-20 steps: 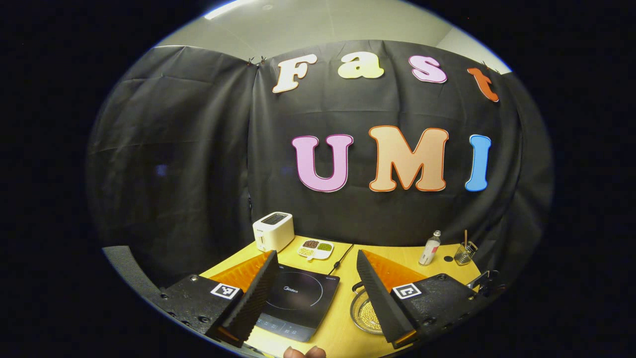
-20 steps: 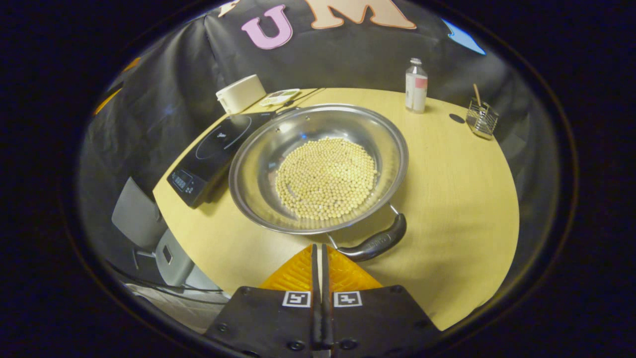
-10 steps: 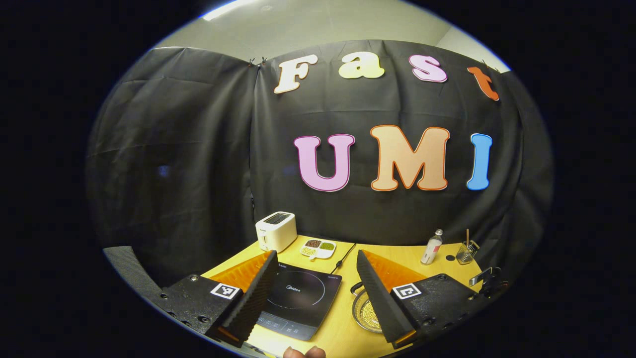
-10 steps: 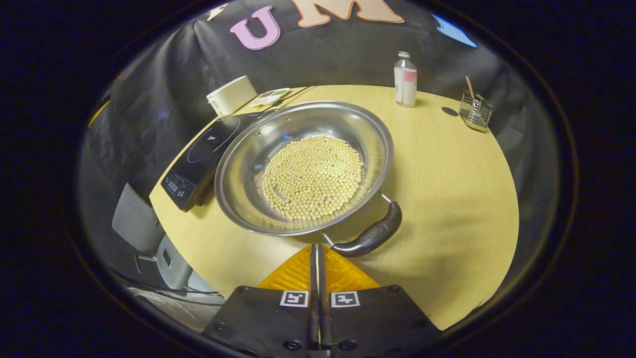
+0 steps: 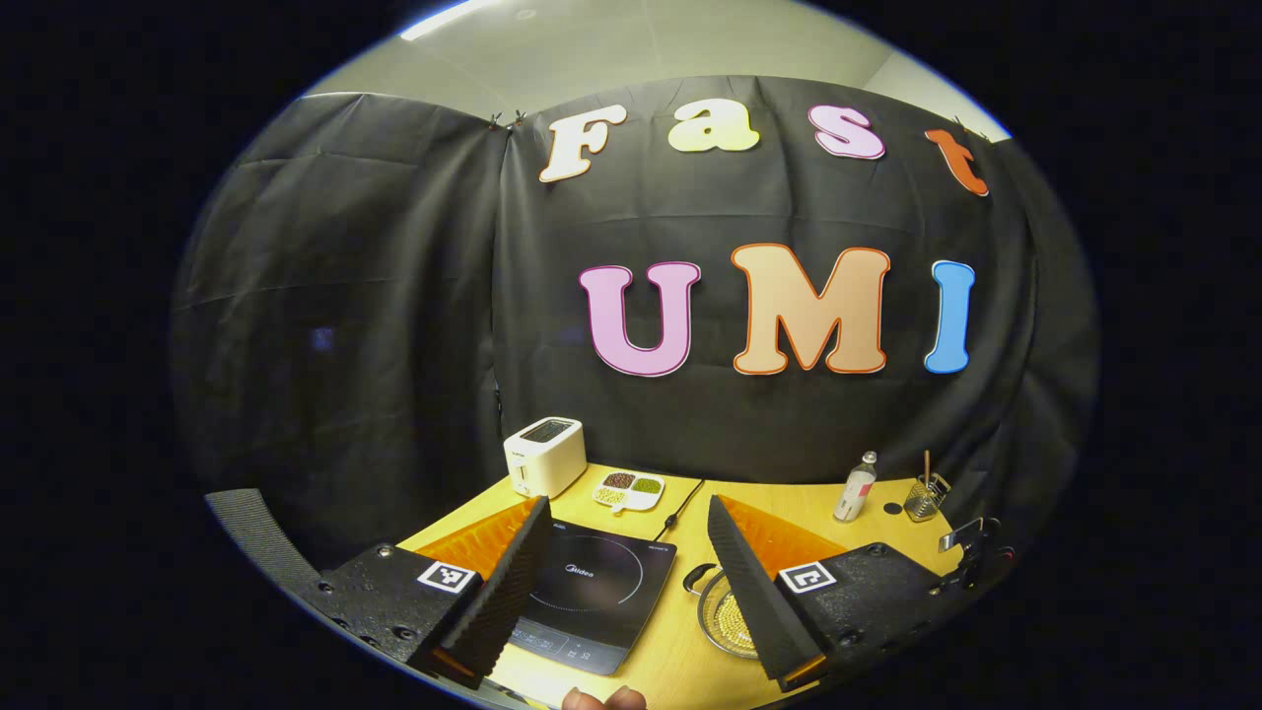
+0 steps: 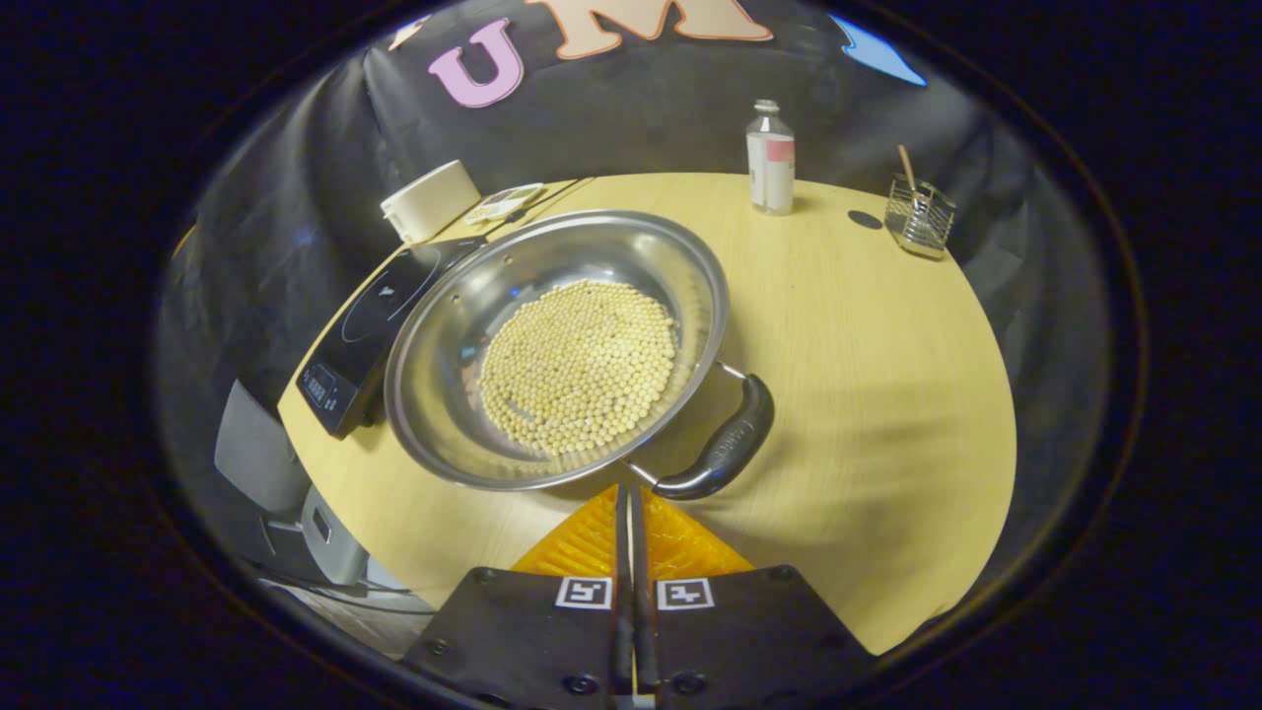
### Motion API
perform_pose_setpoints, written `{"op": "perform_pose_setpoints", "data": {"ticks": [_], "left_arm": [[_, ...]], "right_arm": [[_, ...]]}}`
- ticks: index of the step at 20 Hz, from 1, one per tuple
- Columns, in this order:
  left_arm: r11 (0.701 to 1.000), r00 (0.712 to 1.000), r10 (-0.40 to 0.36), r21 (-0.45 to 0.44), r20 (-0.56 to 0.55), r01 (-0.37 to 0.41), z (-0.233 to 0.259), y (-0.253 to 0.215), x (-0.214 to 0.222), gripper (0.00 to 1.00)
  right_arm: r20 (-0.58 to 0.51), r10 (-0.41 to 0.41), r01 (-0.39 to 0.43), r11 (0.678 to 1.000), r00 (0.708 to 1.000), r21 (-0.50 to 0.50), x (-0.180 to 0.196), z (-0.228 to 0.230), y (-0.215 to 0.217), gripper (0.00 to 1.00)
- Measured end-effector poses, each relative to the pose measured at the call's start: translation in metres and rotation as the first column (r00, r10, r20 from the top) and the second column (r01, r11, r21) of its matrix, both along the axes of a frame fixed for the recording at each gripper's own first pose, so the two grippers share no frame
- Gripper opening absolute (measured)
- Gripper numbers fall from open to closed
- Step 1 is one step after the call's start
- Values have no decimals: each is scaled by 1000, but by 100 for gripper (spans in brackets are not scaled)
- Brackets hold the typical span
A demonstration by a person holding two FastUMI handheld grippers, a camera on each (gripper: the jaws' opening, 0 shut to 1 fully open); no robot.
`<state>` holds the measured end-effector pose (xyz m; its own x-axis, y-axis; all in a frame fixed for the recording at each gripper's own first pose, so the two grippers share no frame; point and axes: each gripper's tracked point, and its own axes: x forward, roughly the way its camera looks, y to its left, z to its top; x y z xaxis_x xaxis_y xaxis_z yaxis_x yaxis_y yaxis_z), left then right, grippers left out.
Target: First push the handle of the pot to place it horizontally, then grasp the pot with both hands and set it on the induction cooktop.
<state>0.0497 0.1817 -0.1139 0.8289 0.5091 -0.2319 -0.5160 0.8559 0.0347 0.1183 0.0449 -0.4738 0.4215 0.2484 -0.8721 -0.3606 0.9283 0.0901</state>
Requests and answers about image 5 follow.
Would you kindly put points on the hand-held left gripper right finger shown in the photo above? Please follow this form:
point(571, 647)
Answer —
point(749, 602)

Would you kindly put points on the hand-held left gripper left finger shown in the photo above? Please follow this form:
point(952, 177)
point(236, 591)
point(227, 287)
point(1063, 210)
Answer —
point(513, 592)

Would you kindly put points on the black induction cooktop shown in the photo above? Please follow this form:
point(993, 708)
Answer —
point(601, 582)

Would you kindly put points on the pile of pale soybeans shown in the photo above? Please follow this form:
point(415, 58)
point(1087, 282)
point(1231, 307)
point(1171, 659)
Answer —
point(735, 621)

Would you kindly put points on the white toaster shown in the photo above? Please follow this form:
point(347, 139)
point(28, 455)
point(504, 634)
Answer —
point(542, 459)

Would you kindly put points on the white divided dish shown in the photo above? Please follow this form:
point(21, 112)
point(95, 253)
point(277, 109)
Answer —
point(631, 505)

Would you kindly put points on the clear bottle with white label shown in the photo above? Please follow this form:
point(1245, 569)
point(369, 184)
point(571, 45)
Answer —
point(855, 493)

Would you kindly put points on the heap of dark red beans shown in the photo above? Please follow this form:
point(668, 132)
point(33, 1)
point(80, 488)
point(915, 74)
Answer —
point(618, 480)

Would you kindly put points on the heap of green mung beans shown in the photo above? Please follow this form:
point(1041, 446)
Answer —
point(647, 485)

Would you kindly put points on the black backdrop cloth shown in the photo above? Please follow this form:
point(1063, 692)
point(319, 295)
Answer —
point(345, 296)

